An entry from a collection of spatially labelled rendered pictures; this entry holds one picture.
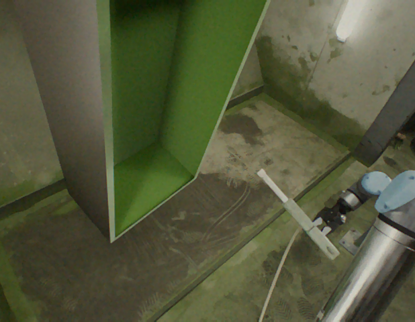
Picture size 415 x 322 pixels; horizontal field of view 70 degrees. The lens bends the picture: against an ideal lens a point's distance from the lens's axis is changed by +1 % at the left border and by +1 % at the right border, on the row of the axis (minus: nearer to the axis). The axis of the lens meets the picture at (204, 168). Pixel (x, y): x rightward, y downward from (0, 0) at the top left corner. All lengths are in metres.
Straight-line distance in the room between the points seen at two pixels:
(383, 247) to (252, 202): 1.55
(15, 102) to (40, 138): 0.25
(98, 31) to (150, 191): 1.17
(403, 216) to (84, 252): 1.71
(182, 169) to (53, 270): 0.95
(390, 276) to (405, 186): 0.20
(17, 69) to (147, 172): 1.02
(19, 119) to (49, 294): 1.06
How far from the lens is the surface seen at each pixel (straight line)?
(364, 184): 1.32
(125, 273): 1.92
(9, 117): 2.17
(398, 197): 0.75
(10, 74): 2.19
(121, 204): 1.62
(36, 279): 2.03
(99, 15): 0.59
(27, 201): 2.27
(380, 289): 0.80
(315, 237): 1.37
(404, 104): 2.67
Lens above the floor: 1.80
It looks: 48 degrees down
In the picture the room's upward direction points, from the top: 8 degrees clockwise
